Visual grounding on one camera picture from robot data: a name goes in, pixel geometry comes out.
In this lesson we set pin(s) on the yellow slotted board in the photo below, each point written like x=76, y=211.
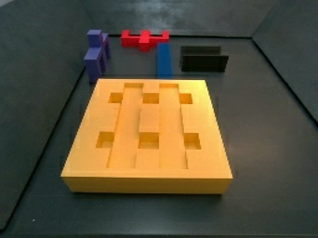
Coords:
x=149, y=139

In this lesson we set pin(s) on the blue long bar block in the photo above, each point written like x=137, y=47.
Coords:
x=163, y=61

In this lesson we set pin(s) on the purple branched block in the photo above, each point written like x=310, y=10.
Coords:
x=98, y=54

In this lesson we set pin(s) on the red branched block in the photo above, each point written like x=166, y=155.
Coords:
x=143, y=41

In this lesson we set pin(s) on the black angled bracket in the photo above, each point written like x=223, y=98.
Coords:
x=202, y=59

